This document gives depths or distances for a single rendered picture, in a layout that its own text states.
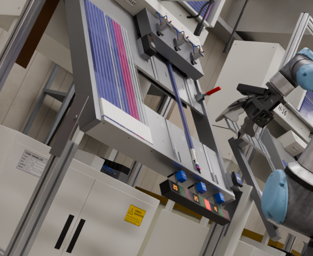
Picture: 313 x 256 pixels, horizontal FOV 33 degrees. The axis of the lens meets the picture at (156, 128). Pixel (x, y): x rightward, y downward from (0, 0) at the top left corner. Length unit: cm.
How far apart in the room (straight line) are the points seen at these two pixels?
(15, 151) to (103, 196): 39
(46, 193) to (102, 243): 62
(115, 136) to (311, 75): 57
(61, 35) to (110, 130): 72
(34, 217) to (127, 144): 33
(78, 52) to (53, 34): 48
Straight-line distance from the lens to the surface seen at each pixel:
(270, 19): 666
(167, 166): 158
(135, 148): 147
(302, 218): 126
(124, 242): 198
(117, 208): 190
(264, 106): 165
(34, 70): 524
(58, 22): 203
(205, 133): 201
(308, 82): 153
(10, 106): 517
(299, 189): 123
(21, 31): 180
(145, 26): 193
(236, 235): 210
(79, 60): 152
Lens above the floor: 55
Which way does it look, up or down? 9 degrees up
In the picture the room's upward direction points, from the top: 24 degrees clockwise
